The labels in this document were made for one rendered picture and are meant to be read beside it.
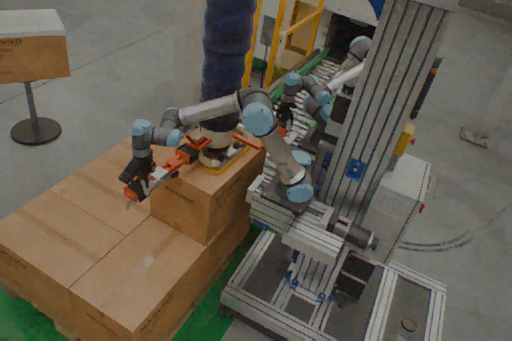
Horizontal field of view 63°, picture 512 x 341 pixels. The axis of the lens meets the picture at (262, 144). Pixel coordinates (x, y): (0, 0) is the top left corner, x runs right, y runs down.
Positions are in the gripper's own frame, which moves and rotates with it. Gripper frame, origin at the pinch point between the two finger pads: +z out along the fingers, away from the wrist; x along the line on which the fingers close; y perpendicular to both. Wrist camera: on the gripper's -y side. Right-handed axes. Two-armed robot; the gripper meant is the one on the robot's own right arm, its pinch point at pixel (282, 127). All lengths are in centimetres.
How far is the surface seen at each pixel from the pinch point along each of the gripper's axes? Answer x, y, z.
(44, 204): -95, 91, 55
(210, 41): -29, 41, -55
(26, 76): -202, 22, 43
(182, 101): -127, -73, 72
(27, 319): -76, 125, 110
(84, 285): -37, 114, 55
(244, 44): -16, 32, -55
